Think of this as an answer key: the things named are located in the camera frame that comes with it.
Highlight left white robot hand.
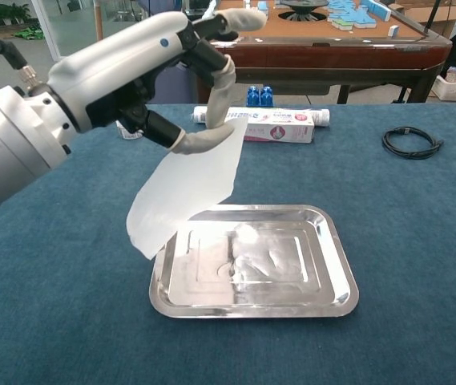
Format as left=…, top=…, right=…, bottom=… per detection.
left=46, top=8, right=268, bottom=156

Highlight white paper sheet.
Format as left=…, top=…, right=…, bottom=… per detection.
left=125, top=115, right=249, bottom=261

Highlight shiny metal tray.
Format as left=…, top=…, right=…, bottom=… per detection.
left=149, top=204, right=360, bottom=320

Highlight wooden pole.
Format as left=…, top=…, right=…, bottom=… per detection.
left=93, top=0, right=107, bottom=41

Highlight clear round toothpick jar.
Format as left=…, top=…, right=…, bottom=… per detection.
left=115, top=120, right=145, bottom=141

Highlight green leafy pile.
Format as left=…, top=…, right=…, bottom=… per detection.
left=14, top=24, right=46, bottom=41

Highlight blue bottle pack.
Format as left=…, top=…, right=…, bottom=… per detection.
left=246, top=84, right=274, bottom=107

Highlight white toothpaste box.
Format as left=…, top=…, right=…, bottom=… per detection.
left=243, top=110, right=316, bottom=144

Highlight white rolled bag tube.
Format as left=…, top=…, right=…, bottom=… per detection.
left=190, top=105, right=331, bottom=128

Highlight brown mahjong table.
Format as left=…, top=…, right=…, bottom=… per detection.
left=195, top=0, right=453, bottom=105

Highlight blue mahjong tile pile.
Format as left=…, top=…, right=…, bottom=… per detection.
left=326, top=0, right=377, bottom=31

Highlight blue mahjong tile row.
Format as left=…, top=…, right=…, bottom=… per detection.
left=361, top=0, right=393, bottom=22

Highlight blue felt table cloth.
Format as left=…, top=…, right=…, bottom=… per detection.
left=0, top=103, right=456, bottom=385

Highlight thin black pole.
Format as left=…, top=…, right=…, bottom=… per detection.
left=426, top=0, right=442, bottom=37

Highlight cardboard box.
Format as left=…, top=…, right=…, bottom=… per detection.
left=393, top=0, right=456, bottom=31

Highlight white glass partition frame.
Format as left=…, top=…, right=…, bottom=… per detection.
left=30, top=0, right=140, bottom=61

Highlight black coiled cable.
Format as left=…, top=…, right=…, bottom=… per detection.
left=381, top=126, right=445, bottom=160

